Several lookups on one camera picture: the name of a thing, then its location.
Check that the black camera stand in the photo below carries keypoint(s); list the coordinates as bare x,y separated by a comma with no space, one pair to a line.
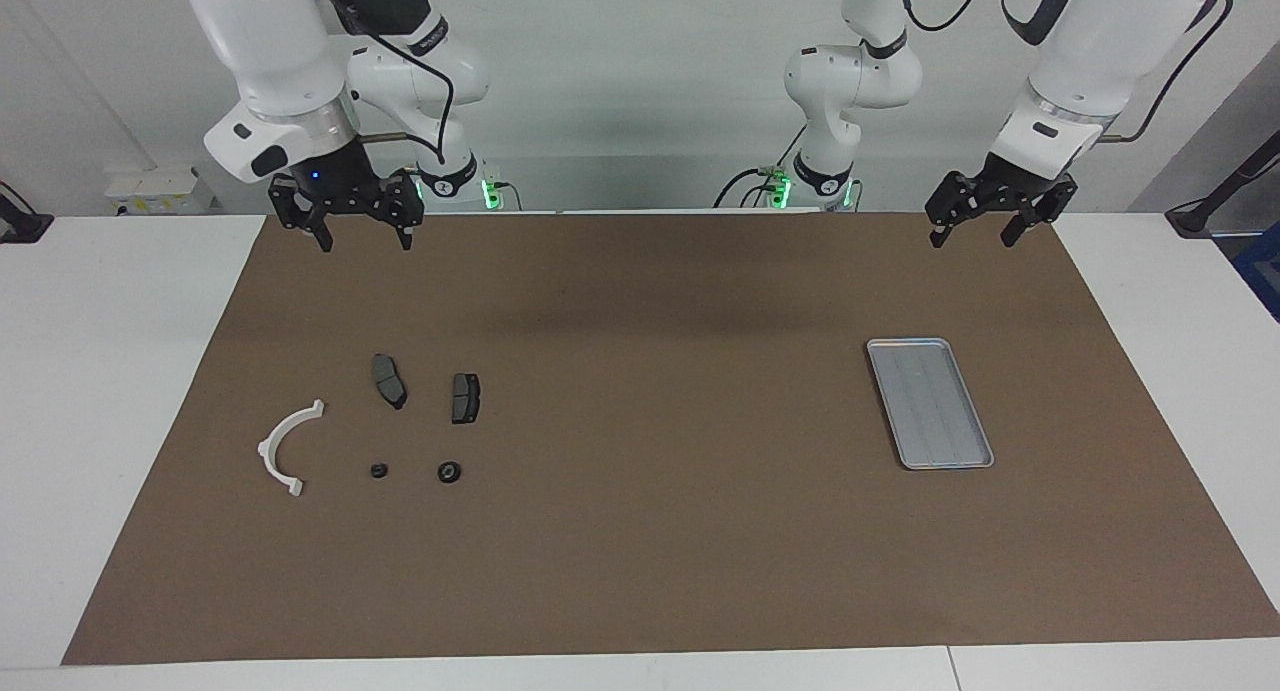
1195,219

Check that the rectangular dark brake pad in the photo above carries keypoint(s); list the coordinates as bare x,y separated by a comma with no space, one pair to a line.
465,398

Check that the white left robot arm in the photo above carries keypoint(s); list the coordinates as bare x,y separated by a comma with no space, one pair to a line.
1100,31

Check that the white semicircular plastic bracket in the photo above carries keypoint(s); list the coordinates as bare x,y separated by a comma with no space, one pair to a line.
265,451

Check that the long grey brake pad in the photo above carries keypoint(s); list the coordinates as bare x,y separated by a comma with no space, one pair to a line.
388,381

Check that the blue box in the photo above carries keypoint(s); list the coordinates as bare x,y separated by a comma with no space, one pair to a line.
1262,271

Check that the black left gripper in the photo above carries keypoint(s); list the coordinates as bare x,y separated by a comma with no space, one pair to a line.
1000,181

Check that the brown table mat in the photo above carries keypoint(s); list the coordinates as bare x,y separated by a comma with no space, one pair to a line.
640,531

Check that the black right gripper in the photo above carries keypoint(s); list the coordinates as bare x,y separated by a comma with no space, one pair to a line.
340,186

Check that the white power box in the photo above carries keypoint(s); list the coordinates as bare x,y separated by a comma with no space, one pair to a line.
160,191

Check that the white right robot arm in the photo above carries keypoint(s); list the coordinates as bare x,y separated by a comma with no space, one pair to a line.
270,51

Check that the silver metal tray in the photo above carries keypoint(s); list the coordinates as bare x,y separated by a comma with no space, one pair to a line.
930,401

